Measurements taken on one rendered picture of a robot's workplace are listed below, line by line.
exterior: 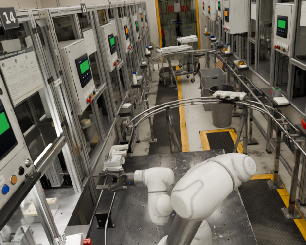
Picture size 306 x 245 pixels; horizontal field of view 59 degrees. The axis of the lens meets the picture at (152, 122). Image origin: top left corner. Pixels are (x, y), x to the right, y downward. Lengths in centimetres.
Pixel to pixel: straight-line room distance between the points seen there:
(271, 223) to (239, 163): 192
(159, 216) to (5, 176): 74
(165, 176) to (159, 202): 14
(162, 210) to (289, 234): 160
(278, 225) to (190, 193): 203
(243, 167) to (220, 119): 348
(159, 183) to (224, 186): 59
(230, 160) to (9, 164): 84
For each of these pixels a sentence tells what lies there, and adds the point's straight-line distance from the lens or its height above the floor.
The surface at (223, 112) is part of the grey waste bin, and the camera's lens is 436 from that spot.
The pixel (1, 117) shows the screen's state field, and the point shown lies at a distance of 115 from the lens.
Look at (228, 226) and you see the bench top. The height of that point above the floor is 68.
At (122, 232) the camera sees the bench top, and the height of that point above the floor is 68.
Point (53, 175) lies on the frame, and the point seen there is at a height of 102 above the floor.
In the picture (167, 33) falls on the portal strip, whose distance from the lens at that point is 955.
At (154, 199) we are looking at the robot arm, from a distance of 143.
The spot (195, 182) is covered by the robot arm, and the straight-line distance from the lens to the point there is 88.
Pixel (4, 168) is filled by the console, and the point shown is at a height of 149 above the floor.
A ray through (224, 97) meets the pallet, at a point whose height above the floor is 85.
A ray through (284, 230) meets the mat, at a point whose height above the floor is 1.
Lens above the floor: 199
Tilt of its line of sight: 24 degrees down
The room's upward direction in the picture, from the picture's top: 8 degrees counter-clockwise
